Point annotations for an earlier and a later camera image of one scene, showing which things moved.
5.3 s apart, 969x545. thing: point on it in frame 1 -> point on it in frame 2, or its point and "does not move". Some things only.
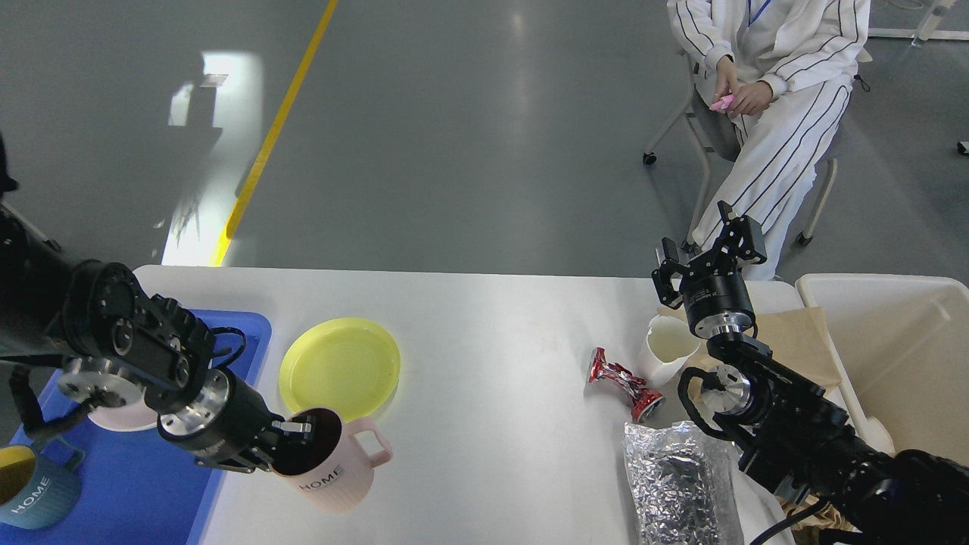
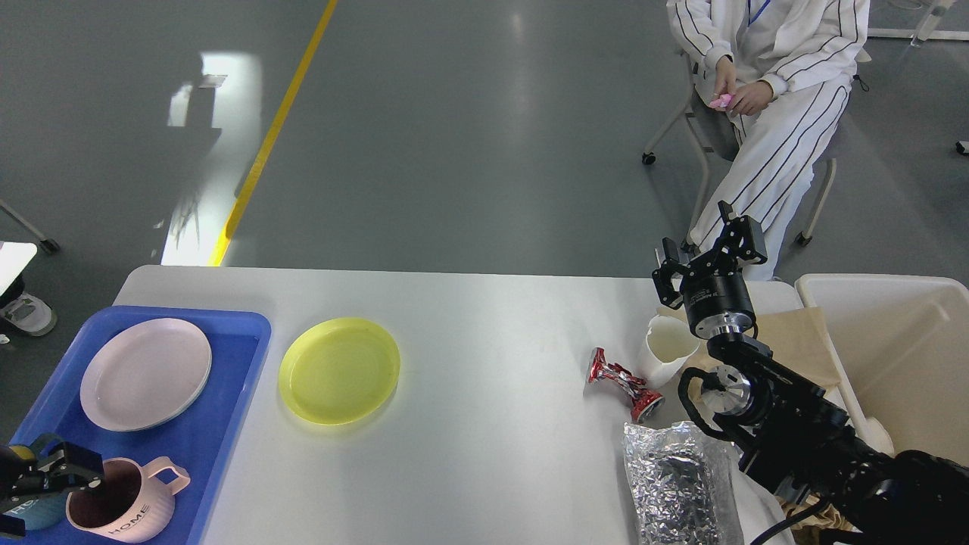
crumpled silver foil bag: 683,485 does not move
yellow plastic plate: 346,365 does not move
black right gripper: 718,303 does not move
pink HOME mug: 333,474 -> 132,502
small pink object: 722,104 does not move
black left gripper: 229,421 -> 59,466
